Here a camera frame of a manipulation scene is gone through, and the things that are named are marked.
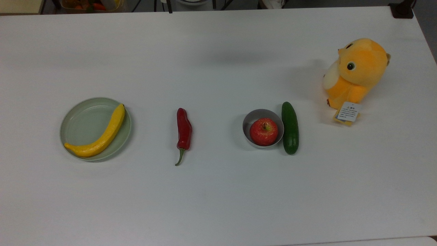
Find yellow banana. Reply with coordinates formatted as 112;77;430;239
64;104;126;158

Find dark green cucumber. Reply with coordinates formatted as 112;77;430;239
281;101;299;155

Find white paper toy tag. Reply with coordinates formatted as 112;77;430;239
333;101;362;126

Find small metal bowl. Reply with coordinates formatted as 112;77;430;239
242;109;284;149

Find red apple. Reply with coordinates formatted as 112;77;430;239
249;118;279;147

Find orange plush toy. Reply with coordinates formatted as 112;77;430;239
323;38;391;110

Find red chili pepper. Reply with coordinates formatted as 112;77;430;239
175;108;193;167

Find black table clamp block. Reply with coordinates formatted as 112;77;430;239
389;0;415;19

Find beige cabinet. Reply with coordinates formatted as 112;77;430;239
0;0;45;15

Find pale green plastic plate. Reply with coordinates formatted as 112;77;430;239
60;97;132;162

